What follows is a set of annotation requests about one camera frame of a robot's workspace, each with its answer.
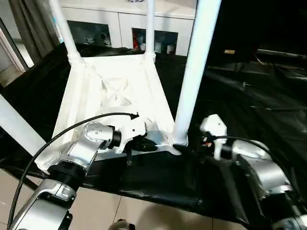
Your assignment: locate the black table frame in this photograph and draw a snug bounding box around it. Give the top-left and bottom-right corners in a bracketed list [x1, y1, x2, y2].
[23, 176, 38, 191]

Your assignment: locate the white plastic table top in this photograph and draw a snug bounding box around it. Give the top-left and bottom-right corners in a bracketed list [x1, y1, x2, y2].
[34, 53, 190, 173]

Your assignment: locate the dark metal rod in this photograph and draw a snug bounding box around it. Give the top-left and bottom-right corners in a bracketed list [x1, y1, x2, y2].
[256, 48, 307, 61]

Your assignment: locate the black backdrop cloth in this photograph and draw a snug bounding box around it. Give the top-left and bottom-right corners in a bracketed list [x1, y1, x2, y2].
[184, 0, 307, 57]

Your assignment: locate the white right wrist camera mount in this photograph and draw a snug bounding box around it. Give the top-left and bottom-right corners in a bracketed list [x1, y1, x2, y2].
[200, 114, 228, 161]

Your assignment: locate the white cabinet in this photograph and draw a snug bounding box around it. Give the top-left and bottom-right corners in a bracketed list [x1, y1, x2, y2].
[54, 0, 197, 58]

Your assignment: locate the white plastic table leg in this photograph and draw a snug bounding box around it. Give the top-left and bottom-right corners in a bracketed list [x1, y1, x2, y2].
[173, 0, 223, 146]
[144, 0, 157, 60]
[49, 0, 85, 65]
[0, 94, 47, 157]

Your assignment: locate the blue patterned strip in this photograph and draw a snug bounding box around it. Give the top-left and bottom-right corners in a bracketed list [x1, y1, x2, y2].
[53, 11, 62, 44]

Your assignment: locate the grey curtain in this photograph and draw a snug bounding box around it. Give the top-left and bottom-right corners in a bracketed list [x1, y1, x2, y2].
[8, 0, 61, 63]

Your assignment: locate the black mat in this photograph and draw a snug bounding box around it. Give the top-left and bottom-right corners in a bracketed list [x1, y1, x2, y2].
[0, 42, 307, 228]

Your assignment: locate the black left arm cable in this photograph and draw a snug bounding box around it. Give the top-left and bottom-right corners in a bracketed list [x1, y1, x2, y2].
[9, 111, 140, 230]

